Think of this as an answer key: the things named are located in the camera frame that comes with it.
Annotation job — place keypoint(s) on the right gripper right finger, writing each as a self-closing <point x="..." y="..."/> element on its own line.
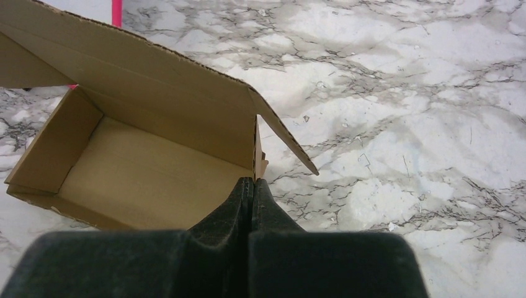
<point x="284" y="260"/>

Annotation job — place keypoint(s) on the pink framed whiteboard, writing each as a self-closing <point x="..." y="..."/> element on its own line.
<point x="107" y="11"/>

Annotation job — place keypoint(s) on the brown cardboard box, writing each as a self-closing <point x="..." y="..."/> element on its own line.
<point x="145" y="138"/>

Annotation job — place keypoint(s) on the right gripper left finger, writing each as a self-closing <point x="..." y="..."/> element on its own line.
<point x="208" y="260"/>

